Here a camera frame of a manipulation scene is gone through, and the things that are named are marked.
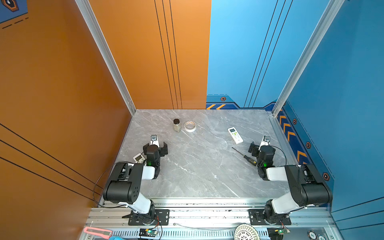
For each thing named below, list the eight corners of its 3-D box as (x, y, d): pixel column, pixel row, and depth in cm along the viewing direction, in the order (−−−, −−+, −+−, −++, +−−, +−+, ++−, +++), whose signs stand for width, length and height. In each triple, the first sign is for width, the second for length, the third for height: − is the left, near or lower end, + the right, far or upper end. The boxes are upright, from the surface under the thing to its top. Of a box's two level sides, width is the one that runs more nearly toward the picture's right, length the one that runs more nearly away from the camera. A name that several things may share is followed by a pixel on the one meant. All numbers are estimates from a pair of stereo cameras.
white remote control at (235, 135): (236, 144, 103) (236, 143, 102) (227, 129, 112) (227, 128, 110) (243, 142, 104) (244, 140, 103) (233, 127, 113) (234, 126, 111)
